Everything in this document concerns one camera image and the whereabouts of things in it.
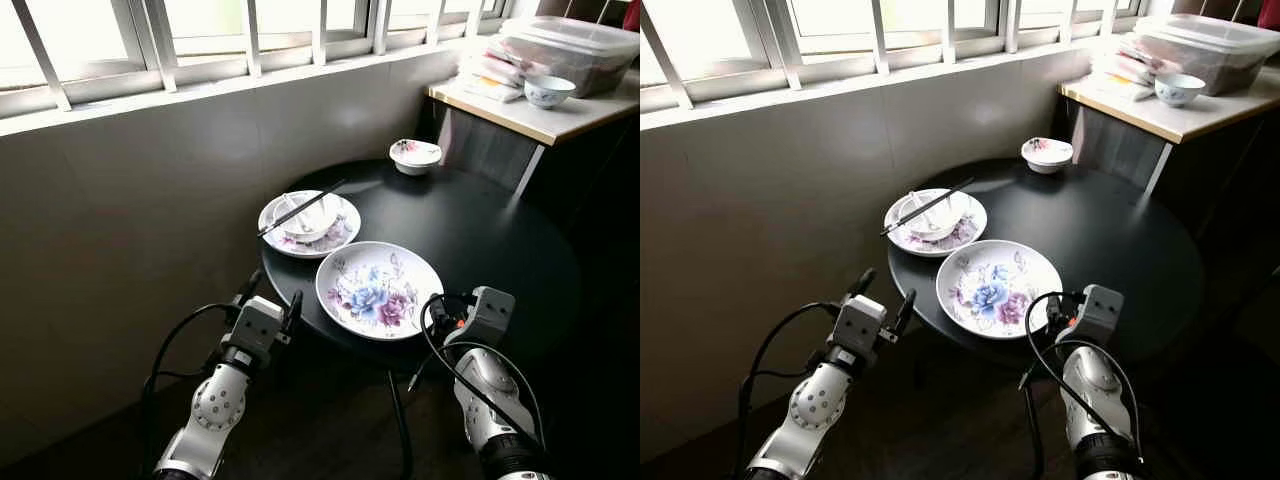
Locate white barred window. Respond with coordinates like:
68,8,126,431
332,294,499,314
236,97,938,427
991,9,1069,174
640,0,1151,116
0,0,521,116

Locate small pink floral bowl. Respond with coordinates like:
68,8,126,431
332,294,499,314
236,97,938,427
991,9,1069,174
1020,136,1075,176
389,138,444,178

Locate round black table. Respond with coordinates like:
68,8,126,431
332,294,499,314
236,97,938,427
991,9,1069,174
260,157,584,480
886,157,1208,480

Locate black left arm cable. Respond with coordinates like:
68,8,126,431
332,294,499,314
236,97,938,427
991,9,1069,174
738,300,841,451
138,302,241,451

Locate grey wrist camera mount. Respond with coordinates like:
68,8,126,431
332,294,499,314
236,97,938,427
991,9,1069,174
468,285,518,348
1076,284,1126,347
833,293,891,353
230,295,288,353

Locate black chopsticks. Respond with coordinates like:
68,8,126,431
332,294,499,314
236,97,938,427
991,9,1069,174
880,177,976,238
257,179,348,239

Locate blue patterned white bowl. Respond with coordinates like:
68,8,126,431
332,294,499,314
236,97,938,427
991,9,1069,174
523,74,579,110
1154,73,1208,109

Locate lidded clear plastic container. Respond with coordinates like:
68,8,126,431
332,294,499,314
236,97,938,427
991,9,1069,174
498,14,641,99
1130,12,1280,97

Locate stack of food packets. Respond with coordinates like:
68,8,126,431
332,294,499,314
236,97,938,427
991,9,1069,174
458,38,528,104
1090,38,1159,101

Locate large blue floral plate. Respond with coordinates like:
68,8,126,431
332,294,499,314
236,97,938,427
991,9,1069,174
935,239,1065,340
315,240,446,342

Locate small purple floral plate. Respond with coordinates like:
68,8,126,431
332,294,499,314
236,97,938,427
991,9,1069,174
884,187,989,259
257,188,363,260

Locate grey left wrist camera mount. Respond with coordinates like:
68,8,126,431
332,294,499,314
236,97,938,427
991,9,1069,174
230,295,288,353
833,293,891,353

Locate white-topped side table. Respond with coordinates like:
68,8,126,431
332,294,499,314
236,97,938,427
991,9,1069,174
1058,65,1280,206
428,65,641,201

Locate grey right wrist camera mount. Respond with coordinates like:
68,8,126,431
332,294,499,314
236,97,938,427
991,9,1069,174
468,285,518,348
1076,284,1126,347

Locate plain white bowl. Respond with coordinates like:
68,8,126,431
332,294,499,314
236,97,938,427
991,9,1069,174
903,192,966,241
277,192,339,242

